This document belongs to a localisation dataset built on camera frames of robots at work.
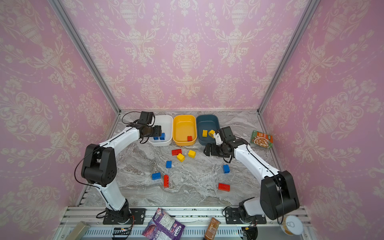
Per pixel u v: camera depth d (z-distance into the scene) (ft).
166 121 3.71
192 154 3.10
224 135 2.25
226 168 2.94
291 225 2.20
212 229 2.21
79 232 2.24
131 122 2.34
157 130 2.89
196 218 2.44
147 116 2.49
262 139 3.34
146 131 2.54
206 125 3.66
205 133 3.46
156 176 2.85
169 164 3.02
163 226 2.29
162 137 3.37
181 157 3.05
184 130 3.48
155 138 3.37
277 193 1.38
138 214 2.46
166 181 2.77
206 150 2.56
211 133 3.38
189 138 3.38
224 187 2.73
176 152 3.13
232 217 2.40
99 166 1.60
